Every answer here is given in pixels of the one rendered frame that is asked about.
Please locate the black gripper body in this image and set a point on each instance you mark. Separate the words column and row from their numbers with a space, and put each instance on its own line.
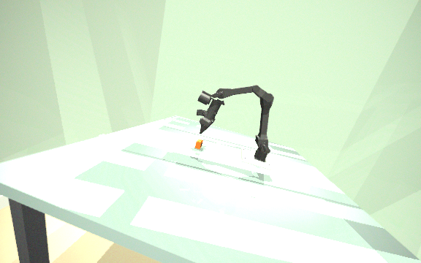
column 210, row 117

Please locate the orange block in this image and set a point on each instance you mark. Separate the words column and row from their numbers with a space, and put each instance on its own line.
column 198, row 144

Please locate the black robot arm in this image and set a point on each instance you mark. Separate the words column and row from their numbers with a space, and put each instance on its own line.
column 266, row 102

